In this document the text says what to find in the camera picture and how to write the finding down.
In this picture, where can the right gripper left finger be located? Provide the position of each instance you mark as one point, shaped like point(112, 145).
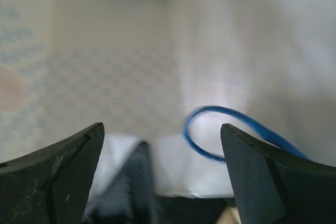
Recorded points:
point(52, 184)

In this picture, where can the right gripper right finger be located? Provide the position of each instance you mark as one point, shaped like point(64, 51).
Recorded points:
point(273, 186)

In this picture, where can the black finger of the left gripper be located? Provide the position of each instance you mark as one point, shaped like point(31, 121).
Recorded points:
point(130, 197)

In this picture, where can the blue checkered paper bag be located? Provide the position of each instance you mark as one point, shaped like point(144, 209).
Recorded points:
point(141, 66)

